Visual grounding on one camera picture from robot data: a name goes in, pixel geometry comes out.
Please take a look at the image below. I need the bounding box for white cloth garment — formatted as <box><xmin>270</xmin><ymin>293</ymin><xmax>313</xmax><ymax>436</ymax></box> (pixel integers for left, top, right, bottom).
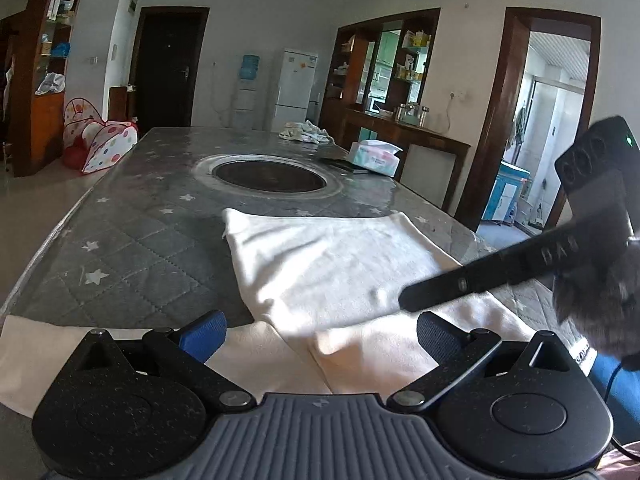
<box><xmin>0</xmin><ymin>207</ymin><xmax>551</xmax><ymax>418</ymax></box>

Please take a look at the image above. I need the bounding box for wooden display cabinet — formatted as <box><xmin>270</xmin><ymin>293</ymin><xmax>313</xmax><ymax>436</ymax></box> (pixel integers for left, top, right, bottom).
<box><xmin>320</xmin><ymin>7</ymin><xmax>441</xmax><ymax>146</ymax></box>

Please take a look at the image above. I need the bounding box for hanging grey towel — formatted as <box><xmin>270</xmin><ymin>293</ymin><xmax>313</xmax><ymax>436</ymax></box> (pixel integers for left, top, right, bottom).
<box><xmin>511</xmin><ymin>106</ymin><xmax>527</xmax><ymax>150</ymax></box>

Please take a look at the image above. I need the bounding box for group of glass jars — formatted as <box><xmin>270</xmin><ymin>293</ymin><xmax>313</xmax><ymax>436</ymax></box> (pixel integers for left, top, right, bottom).
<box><xmin>395</xmin><ymin>103</ymin><xmax>431</xmax><ymax>126</ymax></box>

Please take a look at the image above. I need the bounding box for small crumpled white cloth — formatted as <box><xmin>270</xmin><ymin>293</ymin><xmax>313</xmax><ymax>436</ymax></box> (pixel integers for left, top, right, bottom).
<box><xmin>279</xmin><ymin>121</ymin><xmax>335</xmax><ymax>145</ymax></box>

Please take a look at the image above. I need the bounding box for white water dispenser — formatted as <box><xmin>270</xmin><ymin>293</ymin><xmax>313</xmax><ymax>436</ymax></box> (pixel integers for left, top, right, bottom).
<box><xmin>231</xmin><ymin>77</ymin><xmax>262</xmax><ymax>131</ymax></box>

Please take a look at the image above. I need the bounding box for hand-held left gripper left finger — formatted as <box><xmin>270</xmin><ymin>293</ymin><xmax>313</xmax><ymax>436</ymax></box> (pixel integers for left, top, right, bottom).
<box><xmin>70</xmin><ymin>310</ymin><xmax>256</xmax><ymax>413</ymax></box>

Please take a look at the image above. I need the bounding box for grey star quilted table cover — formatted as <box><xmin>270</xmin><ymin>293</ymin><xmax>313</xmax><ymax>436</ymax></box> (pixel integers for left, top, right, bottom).
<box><xmin>0</xmin><ymin>126</ymin><xmax>556</xmax><ymax>323</ymax></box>

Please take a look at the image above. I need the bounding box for white cloth bundle on shelf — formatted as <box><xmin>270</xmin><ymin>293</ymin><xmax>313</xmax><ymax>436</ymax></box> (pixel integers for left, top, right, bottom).
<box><xmin>35</xmin><ymin>72</ymin><xmax>66</xmax><ymax>96</ymax></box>

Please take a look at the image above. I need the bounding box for person's blue garment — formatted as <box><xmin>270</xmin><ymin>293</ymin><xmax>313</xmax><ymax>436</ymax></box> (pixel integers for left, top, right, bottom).
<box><xmin>587</xmin><ymin>347</ymin><xmax>640</xmax><ymax>441</ymax></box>

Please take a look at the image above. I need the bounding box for small brown cabinet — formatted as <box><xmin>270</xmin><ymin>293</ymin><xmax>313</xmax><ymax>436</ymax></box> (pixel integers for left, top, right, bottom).
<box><xmin>109</xmin><ymin>85</ymin><xmax>138</xmax><ymax>121</ymax></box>

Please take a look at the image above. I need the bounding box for polka dot play tent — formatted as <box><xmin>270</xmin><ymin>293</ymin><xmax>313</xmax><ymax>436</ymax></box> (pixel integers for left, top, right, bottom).
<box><xmin>62</xmin><ymin>98</ymin><xmax>139</xmax><ymax>174</ymax></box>

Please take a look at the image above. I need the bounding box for wooden door frame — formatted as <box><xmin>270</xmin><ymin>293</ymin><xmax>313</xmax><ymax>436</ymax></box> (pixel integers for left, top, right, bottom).
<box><xmin>455</xmin><ymin>6</ymin><xmax>601</xmax><ymax>233</ymax></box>

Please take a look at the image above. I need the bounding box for person's right forearm, grey fuzzy sleeve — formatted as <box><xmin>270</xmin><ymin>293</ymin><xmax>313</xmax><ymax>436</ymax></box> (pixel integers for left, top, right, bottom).
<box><xmin>552</xmin><ymin>237</ymin><xmax>640</xmax><ymax>358</ymax></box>

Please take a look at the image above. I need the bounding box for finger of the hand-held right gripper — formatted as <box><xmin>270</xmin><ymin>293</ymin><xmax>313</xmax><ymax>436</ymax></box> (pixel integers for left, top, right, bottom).
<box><xmin>399</xmin><ymin>250</ymin><xmax>523</xmax><ymax>313</ymax></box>

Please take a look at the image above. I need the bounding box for black cable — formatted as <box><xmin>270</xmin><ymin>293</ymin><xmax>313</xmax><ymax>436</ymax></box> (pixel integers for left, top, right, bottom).
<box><xmin>602</xmin><ymin>357</ymin><xmax>640</xmax><ymax>461</ymax></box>

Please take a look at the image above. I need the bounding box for dark wooden door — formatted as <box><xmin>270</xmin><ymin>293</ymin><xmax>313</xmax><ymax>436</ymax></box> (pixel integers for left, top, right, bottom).
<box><xmin>132</xmin><ymin>6</ymin><xmax>210</xmax><ymax>128</ymax></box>

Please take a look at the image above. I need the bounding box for wooden sideboard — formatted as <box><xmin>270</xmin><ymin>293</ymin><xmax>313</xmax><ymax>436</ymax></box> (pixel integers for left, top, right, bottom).
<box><xmin>340</xmin><ymin>107</ymin><xmax>472</xmax><ymax>211</ymax></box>

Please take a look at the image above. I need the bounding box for light blue cabinet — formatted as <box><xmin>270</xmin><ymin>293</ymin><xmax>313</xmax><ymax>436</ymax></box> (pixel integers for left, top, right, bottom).
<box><xmin>482</xmin><ymin>161</ymin><xmax>531</xmax><ymax>224</ymax></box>

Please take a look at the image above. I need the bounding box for tall wooden shelf unit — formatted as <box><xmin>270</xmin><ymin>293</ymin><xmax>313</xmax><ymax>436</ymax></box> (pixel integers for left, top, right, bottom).
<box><xmin>0</xmin><ymin>0</ymin><xmax>83</xmax><ymax>178</ymax></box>

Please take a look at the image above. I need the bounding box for blue water bottle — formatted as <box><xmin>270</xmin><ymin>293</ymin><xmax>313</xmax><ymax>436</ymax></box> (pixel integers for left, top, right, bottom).
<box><xmin>239</xmin><ymin>54</ymin><xmax>263</xmax><ymax>81</ymax></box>

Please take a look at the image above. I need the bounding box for tissue box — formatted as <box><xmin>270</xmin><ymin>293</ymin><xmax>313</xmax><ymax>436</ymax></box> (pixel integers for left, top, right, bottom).
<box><xmin>347</xmin><ymin>140</ymin><xmax>403</xmax><ymax>177</ymax></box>

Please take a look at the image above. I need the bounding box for round black inset hotplate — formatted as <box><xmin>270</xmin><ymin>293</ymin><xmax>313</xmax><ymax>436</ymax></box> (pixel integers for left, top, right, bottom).
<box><xmin>192</xmin><ymin>152</ymin><xmax>336</xmax><ymax>196</ymax></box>

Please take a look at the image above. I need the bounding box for white refrigerator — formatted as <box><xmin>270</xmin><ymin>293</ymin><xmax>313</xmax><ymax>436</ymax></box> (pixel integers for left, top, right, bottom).
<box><xmin>270</xmin><ymin>48</ymin><xmax>319</xmax><ymax>133</ymax></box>

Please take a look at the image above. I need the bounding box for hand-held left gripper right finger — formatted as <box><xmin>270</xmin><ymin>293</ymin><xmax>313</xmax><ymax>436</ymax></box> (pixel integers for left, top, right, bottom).
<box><xmin>387</xmin><ymin>311</ymin><xmax>588</xmax><ymax>412</ymax></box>

